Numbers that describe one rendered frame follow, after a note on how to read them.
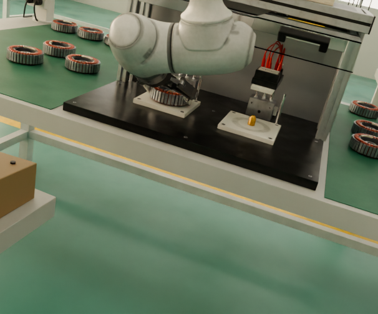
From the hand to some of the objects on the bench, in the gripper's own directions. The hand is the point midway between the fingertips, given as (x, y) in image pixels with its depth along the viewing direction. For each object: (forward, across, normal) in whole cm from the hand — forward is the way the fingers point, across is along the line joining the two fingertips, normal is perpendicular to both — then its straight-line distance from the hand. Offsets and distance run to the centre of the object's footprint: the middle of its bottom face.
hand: (169, 93), depth 127 cm
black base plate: (+4, +12, -4) cm, 13 cm away
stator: (+9, -52, -1) cm, 52 cm away
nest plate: (+2, 0, -3) cm, 3 cm away
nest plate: (+2, +24, -3) cm, 24 cm away
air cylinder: (+14, +24, +4) cm, 28 cm away
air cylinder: (+14, 0, +4) cm, 15 cm away
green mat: (+23, +77, +7) cm, 80 cm away
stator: (+1, 0, -2) cm, 2 cm away
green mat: (+23, -52, +7) cm, 58 cm away
